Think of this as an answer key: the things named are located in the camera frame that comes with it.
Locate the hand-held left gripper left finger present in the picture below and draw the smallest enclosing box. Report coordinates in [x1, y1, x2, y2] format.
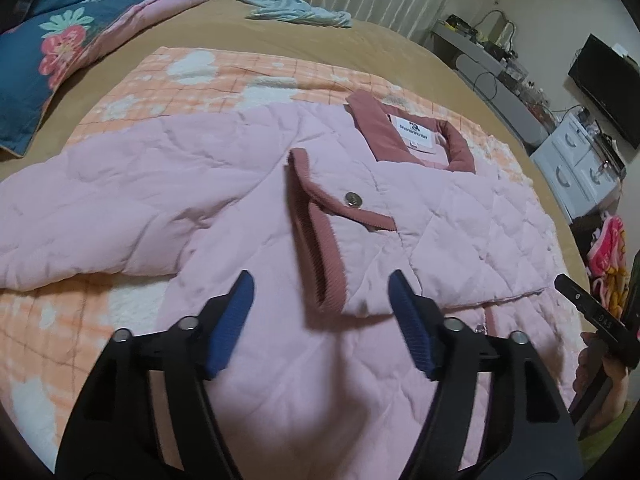
[55, 270, 256, 480]

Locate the blue floral quilt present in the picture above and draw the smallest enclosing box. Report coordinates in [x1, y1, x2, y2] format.
[0, 0, 216, 161]

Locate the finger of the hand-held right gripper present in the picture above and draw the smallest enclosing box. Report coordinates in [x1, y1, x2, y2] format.
[569, 332, 618, 427]
[555, 274, 632, 356]

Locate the light blue cloth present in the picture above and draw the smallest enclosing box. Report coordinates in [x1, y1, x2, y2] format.
[231, 0, 353, 29]

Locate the grey desk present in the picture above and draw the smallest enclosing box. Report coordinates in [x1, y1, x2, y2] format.
[430, 27, 551, 148]

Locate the pink yellow printed cloth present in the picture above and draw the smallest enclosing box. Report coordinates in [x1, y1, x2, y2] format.
[585, 214, 631, 321]

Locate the white drawer cabinet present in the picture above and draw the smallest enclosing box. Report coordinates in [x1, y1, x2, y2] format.
[530, 110, 626, 221]

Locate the orange checked blanket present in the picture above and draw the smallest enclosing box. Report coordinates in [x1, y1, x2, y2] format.
[0, 47, 556, 461]

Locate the pink quilted jacket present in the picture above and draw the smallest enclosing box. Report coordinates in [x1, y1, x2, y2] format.
[0, 89, 586, 480]

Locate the clutter of desk gadgets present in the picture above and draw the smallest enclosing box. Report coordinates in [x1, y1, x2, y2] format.
[440, 10, 553, 113]

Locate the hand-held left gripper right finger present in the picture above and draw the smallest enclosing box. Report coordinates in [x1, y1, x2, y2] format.
[387, 270, 586, 480]

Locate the bed with tan sheet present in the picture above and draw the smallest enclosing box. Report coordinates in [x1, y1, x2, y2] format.
[0, 0, 601, 411]

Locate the person's right hand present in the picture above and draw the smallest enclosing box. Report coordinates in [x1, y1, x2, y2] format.
[572, 347, 632, 413]

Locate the black television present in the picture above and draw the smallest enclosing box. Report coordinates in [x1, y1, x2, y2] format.
[567, 34, 640, 150]

